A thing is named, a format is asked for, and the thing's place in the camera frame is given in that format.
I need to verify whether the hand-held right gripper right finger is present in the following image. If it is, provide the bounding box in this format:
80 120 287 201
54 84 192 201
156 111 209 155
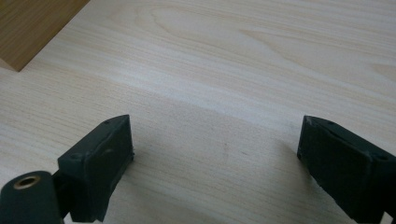
296 115 396 224

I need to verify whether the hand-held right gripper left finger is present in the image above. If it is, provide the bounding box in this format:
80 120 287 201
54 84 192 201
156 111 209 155
51 114 135 224

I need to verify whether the brown wooden box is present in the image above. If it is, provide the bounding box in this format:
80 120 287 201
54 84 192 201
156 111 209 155
0 0 92 73

